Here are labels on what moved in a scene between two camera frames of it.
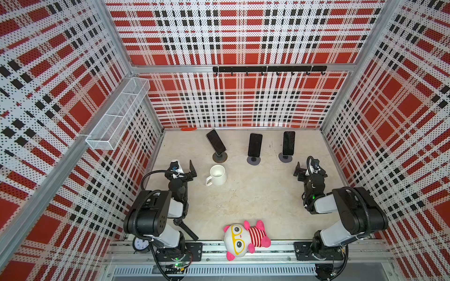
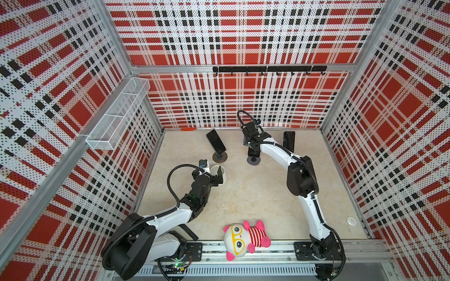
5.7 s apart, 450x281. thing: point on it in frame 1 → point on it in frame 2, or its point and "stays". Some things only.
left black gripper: x=188 y=176 → x=215 y=182
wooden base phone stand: x=220 y=159 stays
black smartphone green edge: x=215 y=141 stays
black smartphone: x=288 y=144 stays
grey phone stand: x=253 y=161 stays
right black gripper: x=302 y=172 → x=245 y=141
